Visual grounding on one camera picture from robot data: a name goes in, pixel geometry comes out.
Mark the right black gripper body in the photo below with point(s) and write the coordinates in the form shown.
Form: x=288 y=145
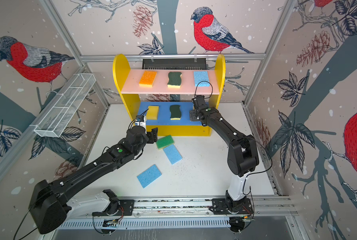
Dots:
x=193 y=115

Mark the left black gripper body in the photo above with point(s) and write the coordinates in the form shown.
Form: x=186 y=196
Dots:
x=141 y=147

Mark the green topped yellow sponge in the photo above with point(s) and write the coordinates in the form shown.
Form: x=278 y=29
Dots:
x=164 y=142

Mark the dark green scrub sponge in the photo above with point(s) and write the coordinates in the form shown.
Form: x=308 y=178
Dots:
x=174 y=80
x=175 y=112

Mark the blue sponge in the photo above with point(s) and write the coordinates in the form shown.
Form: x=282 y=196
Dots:
x=148 y=176
x=172 y=154
x=201 y=79

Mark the dark green scrub sponge front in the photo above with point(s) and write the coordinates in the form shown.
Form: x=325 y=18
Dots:
x=174 y=80

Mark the orange topped yellow sponge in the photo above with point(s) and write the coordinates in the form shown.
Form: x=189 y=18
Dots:
x=147 y=79

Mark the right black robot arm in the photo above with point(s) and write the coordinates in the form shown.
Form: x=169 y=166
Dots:
x=242 y=156

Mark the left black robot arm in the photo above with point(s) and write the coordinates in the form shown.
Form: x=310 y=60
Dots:
x=48 y=204

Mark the yellow shelf with coloured boards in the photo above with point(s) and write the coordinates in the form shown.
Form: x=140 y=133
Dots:
x=127 y=84

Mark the blue sponge front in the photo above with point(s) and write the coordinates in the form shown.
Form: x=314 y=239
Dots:
x=148 y=176

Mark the black vent grille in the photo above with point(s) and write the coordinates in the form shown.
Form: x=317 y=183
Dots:
x=174 y=64

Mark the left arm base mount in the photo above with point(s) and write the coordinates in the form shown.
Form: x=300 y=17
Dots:
x=115 y=206

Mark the white wire mesh basket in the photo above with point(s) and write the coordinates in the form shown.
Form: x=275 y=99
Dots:
x=67 y=103

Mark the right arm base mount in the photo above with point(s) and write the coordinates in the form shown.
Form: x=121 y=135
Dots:
x=225 y=206

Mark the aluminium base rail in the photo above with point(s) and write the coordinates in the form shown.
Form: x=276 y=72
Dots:
x=181 y=207

